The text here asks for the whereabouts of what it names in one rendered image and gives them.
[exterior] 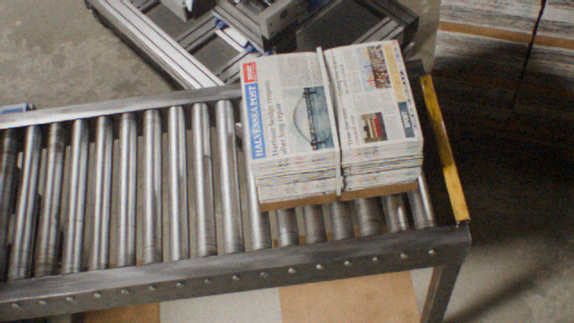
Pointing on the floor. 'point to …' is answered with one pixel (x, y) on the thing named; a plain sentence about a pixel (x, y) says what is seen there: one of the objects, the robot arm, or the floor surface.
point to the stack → (559, 57)
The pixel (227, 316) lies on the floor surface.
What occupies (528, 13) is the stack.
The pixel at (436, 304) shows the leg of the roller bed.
